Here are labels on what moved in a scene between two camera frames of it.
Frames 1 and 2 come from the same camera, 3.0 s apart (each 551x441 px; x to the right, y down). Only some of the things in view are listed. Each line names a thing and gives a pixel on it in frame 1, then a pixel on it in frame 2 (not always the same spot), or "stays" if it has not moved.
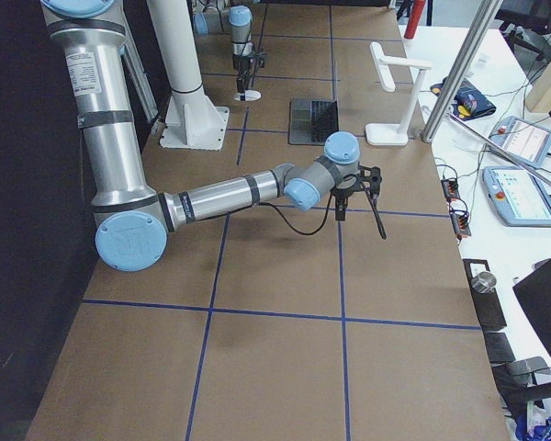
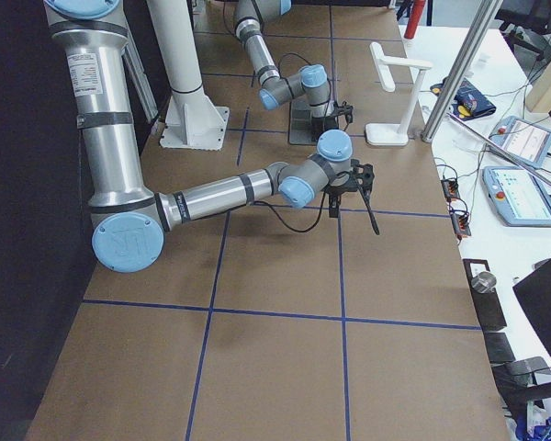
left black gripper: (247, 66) -> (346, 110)
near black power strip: (460, 220) stays
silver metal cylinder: (484, 282) stays
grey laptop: (311, 121) stays
